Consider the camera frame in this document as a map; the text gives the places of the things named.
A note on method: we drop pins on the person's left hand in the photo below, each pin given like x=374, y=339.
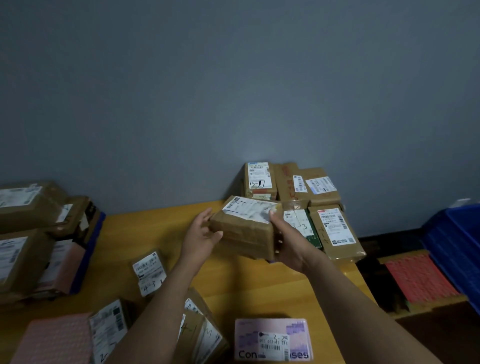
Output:
x=198, y=240

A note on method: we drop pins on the person's right hand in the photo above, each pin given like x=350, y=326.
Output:
x=296, y=247

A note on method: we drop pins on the dark green box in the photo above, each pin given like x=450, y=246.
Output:
x=303, y=225

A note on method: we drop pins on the box of stack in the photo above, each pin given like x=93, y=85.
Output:
x=337, y=232
x=18, y=262

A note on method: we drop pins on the brown parcel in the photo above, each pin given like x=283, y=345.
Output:
x=243, y=232

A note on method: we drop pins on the small cardboard parcel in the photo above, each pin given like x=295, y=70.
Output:
x=150, y=273
x=202, y=341

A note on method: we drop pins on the large pink box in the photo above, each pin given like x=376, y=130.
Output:
x=273, y=339

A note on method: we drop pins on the box with black KARRIE band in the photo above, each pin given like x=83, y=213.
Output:
x=75, y=213

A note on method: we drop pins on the small tall box white labels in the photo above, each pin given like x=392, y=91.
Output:
x=108, y=330

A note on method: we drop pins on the pink dot sticker sheet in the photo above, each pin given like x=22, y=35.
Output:
x=52, y=339

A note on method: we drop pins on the person's left forearm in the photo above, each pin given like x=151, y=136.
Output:
x=157, y=318

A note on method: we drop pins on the person's right forearm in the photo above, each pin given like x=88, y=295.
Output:
x=367, y=318

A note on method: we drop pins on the blue plastic grid pallet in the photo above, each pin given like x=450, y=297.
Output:
x=88, y=251

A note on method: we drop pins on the blue plastic crate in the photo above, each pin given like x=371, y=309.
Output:
x=453, y=247

